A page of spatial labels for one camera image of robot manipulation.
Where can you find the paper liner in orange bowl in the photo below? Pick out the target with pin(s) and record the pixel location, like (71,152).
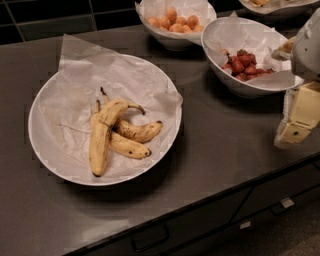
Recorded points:
(156,10)

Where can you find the middle spotted banana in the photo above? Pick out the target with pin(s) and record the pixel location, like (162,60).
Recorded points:
(138,133)

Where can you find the long yellow banana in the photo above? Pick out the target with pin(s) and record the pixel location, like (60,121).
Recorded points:
(101,132)

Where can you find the white bowl with orange fruits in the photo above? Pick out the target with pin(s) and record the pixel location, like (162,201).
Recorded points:
(173,41)

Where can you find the pile of red strawberries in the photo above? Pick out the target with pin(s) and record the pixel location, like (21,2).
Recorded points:
(243,66)

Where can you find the white bowl with strawberries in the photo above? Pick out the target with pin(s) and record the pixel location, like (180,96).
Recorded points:
(253,88)

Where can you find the large white bowl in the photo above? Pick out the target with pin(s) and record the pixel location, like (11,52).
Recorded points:
(53,156)

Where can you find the right drawer handle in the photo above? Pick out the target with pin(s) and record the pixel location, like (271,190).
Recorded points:
(283,206)

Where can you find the white paper liner in bowl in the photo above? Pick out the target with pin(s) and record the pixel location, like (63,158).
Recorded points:
(76,100)

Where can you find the pile of small orange fruits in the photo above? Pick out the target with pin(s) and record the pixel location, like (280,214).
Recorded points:
(172,22)

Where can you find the paper liner in strawberry bowl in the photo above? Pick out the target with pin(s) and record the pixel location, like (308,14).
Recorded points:
(243,40)

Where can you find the white bowl at top right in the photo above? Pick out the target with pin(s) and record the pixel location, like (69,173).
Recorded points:
(278,9)

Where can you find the left drawer handle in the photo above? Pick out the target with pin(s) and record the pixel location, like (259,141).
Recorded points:
(149,238)

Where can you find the drawer handle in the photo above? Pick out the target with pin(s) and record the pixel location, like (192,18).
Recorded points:
(149,238)
(283,206)

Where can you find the lower yellow banana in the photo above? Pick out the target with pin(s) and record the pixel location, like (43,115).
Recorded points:
(127,147)

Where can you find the silver grey gripper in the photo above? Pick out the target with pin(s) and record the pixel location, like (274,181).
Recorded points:
(307,50)

